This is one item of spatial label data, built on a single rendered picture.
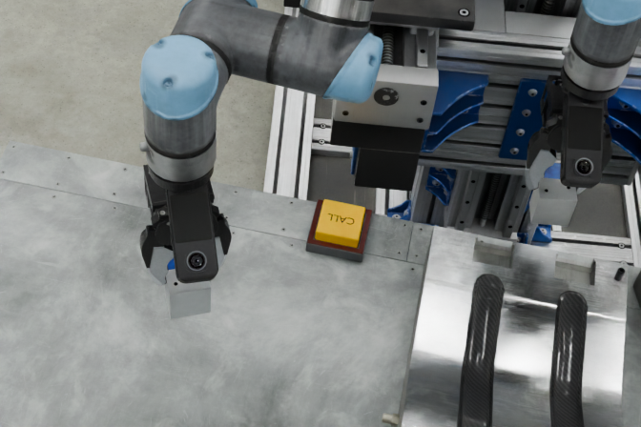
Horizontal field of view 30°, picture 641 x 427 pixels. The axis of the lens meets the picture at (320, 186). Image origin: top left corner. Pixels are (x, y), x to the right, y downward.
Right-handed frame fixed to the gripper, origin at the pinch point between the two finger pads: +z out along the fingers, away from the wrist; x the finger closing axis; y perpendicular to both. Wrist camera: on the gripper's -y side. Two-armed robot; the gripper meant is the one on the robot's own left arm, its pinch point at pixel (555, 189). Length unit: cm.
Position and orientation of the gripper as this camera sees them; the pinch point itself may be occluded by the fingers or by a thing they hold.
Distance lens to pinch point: 159.7
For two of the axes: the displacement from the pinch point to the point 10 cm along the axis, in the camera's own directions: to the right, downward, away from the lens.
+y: 0.4, -7.8, 6.3
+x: -10.0, -0.8, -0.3
